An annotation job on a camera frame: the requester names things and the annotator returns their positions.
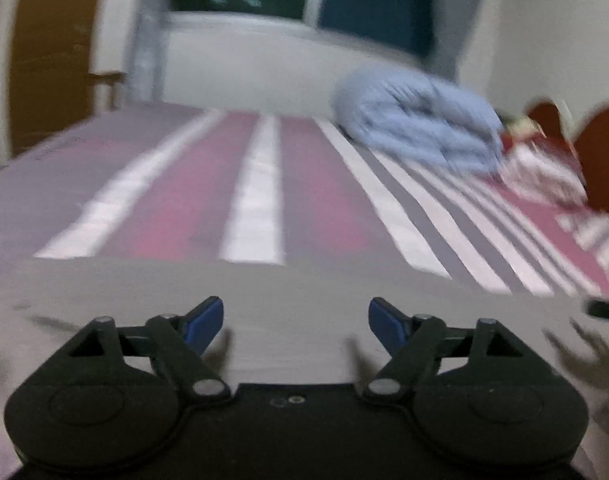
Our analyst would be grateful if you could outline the red wooden headboard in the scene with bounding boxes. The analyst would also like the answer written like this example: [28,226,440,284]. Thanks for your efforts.
[526,101,609,224]

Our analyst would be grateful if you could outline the red folded cloth pile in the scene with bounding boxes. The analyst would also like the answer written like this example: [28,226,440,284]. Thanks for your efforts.
[501,116,544,154]

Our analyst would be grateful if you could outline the folded white pink blanket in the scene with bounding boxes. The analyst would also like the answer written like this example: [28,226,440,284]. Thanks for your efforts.
[499,138,588,208]

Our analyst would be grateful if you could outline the wooden chair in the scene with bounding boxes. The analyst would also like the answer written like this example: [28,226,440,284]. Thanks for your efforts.
[86,70,126,115]

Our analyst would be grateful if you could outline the grey pants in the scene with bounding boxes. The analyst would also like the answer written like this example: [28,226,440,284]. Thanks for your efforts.
[0,258,609,479]

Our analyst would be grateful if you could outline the folded light blue duvet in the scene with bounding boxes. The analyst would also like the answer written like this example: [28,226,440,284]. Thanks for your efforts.
[332,65,503,174]

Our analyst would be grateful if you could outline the grey curtain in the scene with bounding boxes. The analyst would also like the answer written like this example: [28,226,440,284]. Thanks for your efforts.
[126,0,172,103]
[425,0,481,80]

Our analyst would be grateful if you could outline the striped pillow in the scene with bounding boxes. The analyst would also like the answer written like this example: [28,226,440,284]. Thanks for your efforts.
[556,210,609,275]

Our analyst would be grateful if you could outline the brown wooden door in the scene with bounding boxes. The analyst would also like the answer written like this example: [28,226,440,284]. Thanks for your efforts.
[7,0,98,156]

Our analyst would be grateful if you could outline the striped pink grey bed sheet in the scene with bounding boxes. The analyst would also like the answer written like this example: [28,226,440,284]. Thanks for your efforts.
[0,105,609,297]

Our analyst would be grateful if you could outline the grey left curtain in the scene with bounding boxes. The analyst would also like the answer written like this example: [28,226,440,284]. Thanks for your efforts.
[126,0,172,103]

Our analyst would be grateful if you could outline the grey right curtain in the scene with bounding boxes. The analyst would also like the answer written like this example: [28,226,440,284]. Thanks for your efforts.
[425,0,481,80]

